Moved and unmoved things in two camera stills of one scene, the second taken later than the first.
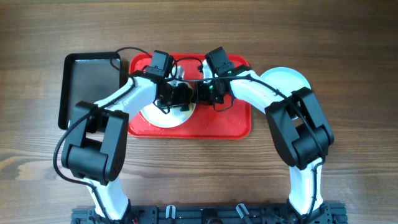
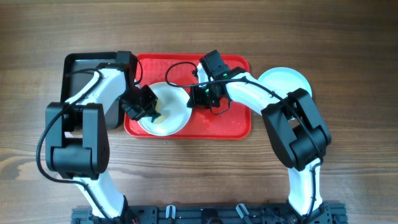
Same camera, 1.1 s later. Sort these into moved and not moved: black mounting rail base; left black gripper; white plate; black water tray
Moved: left black gripper; white plate
Not moved: black water tray; black mounting rail base
